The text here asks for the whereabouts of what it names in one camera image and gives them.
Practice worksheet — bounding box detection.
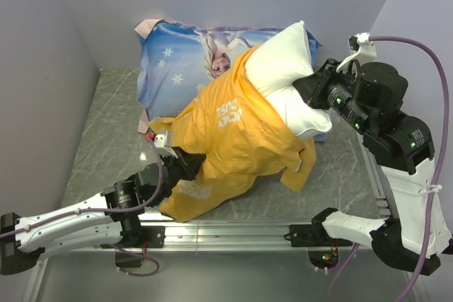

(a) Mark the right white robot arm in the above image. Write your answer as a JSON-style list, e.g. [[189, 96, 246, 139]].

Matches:
[[294, 59, 452, 276]]

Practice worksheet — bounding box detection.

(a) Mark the blue Elsa pillow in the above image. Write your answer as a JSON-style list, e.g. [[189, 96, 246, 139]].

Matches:
[[137, 21, 319, 120]]

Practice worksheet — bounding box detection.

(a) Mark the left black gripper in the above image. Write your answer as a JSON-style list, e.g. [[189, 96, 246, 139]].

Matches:
[[152, 146, 207, 206]]

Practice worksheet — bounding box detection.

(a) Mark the white pillow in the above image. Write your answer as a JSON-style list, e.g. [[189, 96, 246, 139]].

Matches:
[[245, 21, 332, 139]]

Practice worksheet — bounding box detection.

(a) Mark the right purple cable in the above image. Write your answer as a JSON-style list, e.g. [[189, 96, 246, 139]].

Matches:
[[327, 35, 445, 302]]

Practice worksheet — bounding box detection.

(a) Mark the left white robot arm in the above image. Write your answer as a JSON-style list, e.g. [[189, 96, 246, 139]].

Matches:
[[1, 149, 206, 276]]

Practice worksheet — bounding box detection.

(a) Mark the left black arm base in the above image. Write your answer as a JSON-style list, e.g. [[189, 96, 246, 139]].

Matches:
[[100, 226, 166, 277]]

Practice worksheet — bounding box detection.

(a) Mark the purple cable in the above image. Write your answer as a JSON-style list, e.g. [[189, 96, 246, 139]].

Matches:
[[327, 35, 445, 302], [0, 139, 166, 278]]

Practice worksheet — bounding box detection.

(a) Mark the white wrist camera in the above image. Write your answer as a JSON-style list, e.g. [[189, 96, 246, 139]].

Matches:
[[145, 129, 178, 158], [336, 33, 377, 72]]

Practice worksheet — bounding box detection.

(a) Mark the aluminium front rail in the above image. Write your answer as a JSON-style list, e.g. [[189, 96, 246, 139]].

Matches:
[[70, 220, 319, 252]]

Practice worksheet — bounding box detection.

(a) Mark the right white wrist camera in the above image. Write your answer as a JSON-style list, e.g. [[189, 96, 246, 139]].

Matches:
[[336, 33, 377, 72]]

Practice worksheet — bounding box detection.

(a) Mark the pink cloth corner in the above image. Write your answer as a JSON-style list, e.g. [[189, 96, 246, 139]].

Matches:
[[134, 19, 163, 39]]

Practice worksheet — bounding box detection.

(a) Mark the yellow Mickey Mouse pillowcase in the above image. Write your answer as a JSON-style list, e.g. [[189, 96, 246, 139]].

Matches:
[[149, 49, 316, 222]]

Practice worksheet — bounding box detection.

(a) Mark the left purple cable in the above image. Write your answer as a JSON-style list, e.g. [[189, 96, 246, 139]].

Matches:
[[0, 139, 166, 278]]

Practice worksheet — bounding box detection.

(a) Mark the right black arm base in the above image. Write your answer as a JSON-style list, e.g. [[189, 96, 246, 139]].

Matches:
[[284, 224, 339, 272]]

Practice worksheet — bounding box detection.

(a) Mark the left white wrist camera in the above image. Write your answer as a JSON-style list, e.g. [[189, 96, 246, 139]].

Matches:
[[145, 129, 178, 158]]

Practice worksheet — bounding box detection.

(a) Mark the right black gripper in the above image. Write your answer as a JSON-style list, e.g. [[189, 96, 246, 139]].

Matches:
[[294, 57, 374, 134]]

